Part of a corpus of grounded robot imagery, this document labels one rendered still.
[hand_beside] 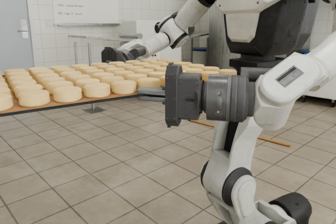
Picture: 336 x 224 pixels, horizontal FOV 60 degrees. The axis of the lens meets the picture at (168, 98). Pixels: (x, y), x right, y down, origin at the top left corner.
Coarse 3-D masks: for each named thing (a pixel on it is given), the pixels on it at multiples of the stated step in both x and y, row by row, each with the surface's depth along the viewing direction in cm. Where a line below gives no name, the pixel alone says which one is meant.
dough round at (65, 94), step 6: (54, 90) 52; (60, 90) 52; (66, 90) 52; (72, 90) 52; (78, 90) 53; (54, 96) 52; (60, 96) 51; (66, 96) 51; (72, 96) 52; (78, 96) 53
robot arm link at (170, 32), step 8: (168, 24) 125; (176, 24) 126; (160, 32) 126; (168, 32) 126; (176, 32) 125; (184, 32) 126; (152, 40) 122; (160, 40) 123; (168, 40) 126; (176, 40) 125; (152, 48) 120; (160, 48) 124
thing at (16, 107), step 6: (6, 78) 75; (12, 96) 56; (84, 96) 56; (108, 96) 56; (114, 96) 56; (18, 102) 52; (48, 102) 52; (54, 102) 52; (60, 102) 52; (66, 102) 52; (72, 102) 52; (12, 108) 48; (18, 108) 48; (24, 108) 48; (30, 108) 48
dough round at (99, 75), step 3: (99, 72) 71; (102, 72) 71; (105, 72) 71; (108, 72) 71; (111, 72) 71; (93, 75) 68; (96, 75) 68; (99, 75) 68; (102, 75) 68; (105, 75) 68; (108, 75) 68; (111, 75) 69; (96, 78) 68; (99, 78) 68
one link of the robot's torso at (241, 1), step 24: (216, 0) 100; (240, 0) 91; (264, 0) 84; (288, 0) 86; (312, 0) 92; (240, 24) 94; (264, 24) 89; (288, 24) 91; (312, 24) 100; (240, 48) 99; (264, 48) 92; (288, 48) 97
